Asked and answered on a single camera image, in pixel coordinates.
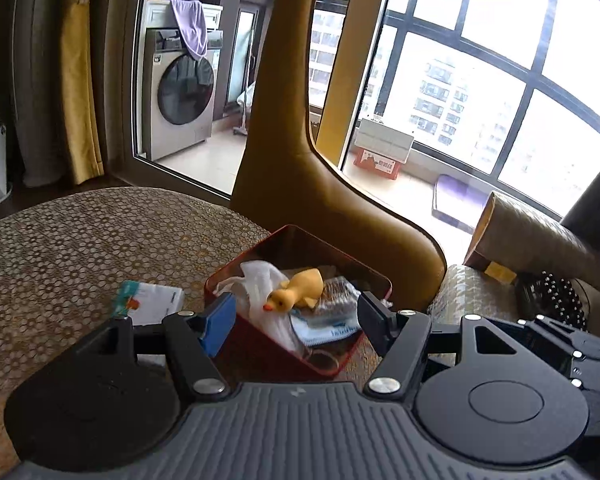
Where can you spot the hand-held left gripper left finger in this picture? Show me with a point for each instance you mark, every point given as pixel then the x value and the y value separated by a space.
pixel 220 322

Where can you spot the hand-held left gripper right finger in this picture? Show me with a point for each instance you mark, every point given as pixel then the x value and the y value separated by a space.
pixel 376 317

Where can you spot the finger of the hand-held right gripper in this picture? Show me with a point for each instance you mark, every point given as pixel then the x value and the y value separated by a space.
pixel 545 330

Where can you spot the clear plastic packet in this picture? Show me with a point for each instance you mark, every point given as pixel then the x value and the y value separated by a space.
pixel 337 295

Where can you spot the red box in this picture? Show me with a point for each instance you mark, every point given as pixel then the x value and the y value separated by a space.
pixel 260 355

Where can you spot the white blue soft pack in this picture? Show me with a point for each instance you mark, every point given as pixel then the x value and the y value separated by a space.
pixel 325 331

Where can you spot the white gauze cloth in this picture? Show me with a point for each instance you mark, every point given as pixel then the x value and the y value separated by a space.
pixel 260 280

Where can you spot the yellow rubber duck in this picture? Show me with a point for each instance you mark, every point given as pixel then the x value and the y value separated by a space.
pixel 300 290

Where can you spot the black studded object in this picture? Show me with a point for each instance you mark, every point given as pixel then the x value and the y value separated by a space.
pixel 550 297

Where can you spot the white green tissue pack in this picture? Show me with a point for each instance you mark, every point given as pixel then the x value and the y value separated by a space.
pixel 150 302

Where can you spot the yellow card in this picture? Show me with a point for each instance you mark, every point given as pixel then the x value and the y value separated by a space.
pixel 500 271

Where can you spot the beige patterned sofa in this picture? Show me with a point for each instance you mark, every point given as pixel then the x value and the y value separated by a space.
pixel 472 290

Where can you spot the beige bolster cushion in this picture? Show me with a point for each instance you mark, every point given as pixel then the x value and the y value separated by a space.
pixel 530 240

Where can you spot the purple mat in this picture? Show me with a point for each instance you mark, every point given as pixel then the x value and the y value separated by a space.
pixel 457 202

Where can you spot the gold patterned tablecloth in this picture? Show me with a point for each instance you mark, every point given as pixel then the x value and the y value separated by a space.
pixel 80 240

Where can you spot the tan leather giraffe statue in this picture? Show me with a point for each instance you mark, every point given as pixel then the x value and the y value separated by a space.
pixel 280 160

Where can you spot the white box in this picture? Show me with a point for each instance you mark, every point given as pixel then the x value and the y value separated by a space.
pixel 382 140

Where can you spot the silver washing machine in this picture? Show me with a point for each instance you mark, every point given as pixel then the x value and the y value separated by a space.
pixel 180 110

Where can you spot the yellow curtain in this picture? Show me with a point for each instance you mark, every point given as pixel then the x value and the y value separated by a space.
pixel 80 85

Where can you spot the black framed window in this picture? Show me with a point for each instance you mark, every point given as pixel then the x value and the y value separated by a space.
pixel 480 60

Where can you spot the purple cloth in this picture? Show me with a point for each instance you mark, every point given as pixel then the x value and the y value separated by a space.
pixel 190 25

